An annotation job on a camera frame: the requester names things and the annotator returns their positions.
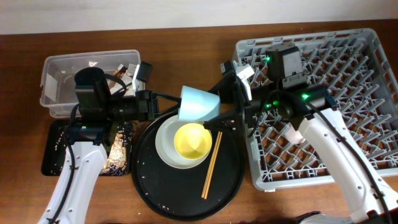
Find pink plastic cup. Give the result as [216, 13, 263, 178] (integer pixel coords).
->
[284, 123, 306, 144]

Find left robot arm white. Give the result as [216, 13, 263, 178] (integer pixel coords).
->
[39, 67, 181, 223]

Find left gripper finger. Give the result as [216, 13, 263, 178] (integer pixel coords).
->
[156, 105, 180, 119]
[155, 92, 182, 105]

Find wooden chopstick left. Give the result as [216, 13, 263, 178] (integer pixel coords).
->
[200, 131, 221, 199]

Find blue plastic cup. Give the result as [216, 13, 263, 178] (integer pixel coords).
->
[178, 86, 221, 121]

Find clear plastic waste bin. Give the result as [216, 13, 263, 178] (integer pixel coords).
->
[40, 50, 141, 118]

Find yellow bowl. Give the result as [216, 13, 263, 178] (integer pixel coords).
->
[174, 123, 213, 160]

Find black rectangular tray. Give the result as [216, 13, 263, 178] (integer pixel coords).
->
[40, 119, 134, 177]

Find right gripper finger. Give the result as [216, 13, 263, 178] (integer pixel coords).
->
[203, 110, 241, 131]
[208, 72, 236, 103]

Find grey round plate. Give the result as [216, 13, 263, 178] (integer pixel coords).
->
[155, 115, 209, 169]

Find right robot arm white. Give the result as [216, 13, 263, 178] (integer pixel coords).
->
[205, 44, 397, 223]

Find brown snack wrapper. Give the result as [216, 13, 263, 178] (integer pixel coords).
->
[113, 64, 127, 79]

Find white napkin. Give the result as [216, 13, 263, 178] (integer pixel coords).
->
[121, 63, 145, 96]

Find round black serving tray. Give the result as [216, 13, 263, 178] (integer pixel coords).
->
[131, 113, 245, 222]

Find grey dishwasher rack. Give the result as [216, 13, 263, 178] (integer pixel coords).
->
[233, 29, 397, 192]

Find food scraps and shells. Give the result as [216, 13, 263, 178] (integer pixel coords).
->
[51, 126, 129, 174]

